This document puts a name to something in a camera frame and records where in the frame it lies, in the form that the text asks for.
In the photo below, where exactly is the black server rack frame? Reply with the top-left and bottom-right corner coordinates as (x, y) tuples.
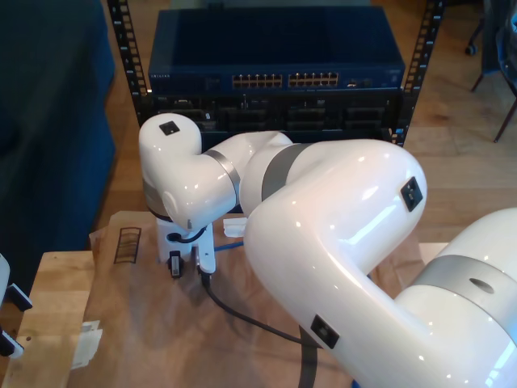
(105, 0), (445, 149)

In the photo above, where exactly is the black rack server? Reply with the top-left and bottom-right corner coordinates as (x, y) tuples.
(137, 92), (405, 142)

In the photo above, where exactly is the blue sofa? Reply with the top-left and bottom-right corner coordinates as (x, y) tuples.
(0, 0), (118, 284)

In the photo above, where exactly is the black office chair base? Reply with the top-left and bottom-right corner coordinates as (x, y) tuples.
(463, 15), (485, 57)

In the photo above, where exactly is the white tape strip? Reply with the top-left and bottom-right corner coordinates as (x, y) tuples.
(222, 217), (248, 238)

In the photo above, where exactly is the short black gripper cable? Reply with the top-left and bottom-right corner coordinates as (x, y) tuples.
(167, 227), (208, 244)

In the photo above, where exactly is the blue network cable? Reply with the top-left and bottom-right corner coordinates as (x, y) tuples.
(212, 238), (375, 388)

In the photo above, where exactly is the white paper label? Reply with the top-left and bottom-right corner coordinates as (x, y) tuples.
(70, 318), (104, 372)

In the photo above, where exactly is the brown paper mailer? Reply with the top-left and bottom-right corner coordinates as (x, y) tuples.
(68, 208), (425, 388)

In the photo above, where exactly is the blue network switch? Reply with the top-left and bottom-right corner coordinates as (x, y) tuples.
(147, 7), (406, 95)

